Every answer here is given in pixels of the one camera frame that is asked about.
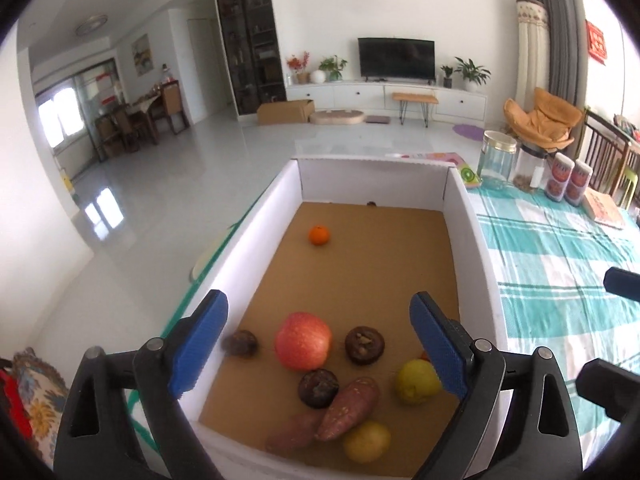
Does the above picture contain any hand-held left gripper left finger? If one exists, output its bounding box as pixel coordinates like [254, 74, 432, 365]
[52, 289, 230, 480]

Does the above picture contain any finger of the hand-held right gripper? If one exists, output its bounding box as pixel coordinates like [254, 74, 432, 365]
[575, 357, 640, 423]
[603, 267, 640, 304]

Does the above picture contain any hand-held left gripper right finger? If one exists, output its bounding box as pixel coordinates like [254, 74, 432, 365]
[409, 291, 585, 480]

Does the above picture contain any dark brown water chestnut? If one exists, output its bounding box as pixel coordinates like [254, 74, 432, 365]
[298, 368, 340, 408]
[344, 326, 386, 366]
[222, 329, 260, 359]

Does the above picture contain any white cardboard box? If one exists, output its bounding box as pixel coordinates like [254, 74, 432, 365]
[177, 156, 508, 480]

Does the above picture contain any red apple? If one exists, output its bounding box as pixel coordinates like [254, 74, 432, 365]
[274, 312, 333, 372]

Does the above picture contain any small yellow-green pear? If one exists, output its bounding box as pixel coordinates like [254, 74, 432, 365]
[342, 421, 392, 463]

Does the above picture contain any pale reddish sweet potato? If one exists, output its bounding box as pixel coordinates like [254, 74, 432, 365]
[265, 411, 326, 453]

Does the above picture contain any orange book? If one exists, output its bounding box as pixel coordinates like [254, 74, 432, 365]
[582, 188, 627, 230]

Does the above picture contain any green plastic chair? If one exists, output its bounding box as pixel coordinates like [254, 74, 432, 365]
[617, 167, 640, 211]

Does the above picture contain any white orange-label can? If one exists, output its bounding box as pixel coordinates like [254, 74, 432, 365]
[565, 159, 593, 207]
[546, 154, 574, 202]

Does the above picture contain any dark wooden chair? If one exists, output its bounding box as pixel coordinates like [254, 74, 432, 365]
[575, 107, 640, 196]

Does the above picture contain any clear plastic jar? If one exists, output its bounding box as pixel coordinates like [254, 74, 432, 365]
[512, 142, 548, 192]

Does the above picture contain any floral patterned cloth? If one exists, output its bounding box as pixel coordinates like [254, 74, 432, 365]
[0, 347, 71, 466]

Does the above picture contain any fruit-print pouch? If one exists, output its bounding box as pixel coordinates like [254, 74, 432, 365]
[385, 151, 482, 190]

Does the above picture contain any clear glass jar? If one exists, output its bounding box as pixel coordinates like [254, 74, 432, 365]
[477, 130, 518, 191]

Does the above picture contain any orange lounge chair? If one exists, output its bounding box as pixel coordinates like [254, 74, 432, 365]
[502, 87, 583, 152]

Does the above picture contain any wooden dining chair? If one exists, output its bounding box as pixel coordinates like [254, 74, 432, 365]
[160, 81, 191, 135]
[95, 112, 126, 161]

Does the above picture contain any wooden dining table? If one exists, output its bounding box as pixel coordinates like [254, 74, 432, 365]
[112, 91, 173, 141]

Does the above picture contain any wooden bench with metal legs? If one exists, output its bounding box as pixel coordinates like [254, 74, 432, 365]
[391, 92, 440, 128]

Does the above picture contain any beige floor cushion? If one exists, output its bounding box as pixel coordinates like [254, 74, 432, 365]
[308, 109, 366, 126]

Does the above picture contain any brown cardboard carton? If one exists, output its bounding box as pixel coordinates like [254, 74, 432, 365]
[256, 99, 316, 126]

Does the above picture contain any beige patterned curtain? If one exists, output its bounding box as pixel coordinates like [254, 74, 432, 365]
[516, 0, 551, 111]

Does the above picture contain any grey curtain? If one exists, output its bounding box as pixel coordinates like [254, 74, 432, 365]
[527, 0, 588, 111]

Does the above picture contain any black television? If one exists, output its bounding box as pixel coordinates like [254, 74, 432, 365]
[357, 37, 436, 83]

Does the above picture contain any green leafy potted plant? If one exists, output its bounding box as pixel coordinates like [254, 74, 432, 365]
[319, 56, 348, 82]

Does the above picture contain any red flower bouquet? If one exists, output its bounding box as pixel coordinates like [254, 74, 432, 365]
[286, 52, 311, 85]

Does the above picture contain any black display cabinet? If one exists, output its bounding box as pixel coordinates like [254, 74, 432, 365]
[213, 0, 288, 117]

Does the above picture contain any round ceiling lamp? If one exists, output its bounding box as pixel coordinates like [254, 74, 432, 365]
[76, 14, 109, 36]

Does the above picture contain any red wall decoration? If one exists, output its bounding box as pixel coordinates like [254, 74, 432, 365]
[585, 20, 608, 65]

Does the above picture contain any framed wall picture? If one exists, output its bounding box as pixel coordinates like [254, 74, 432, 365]
[131, 34, 152, 77]

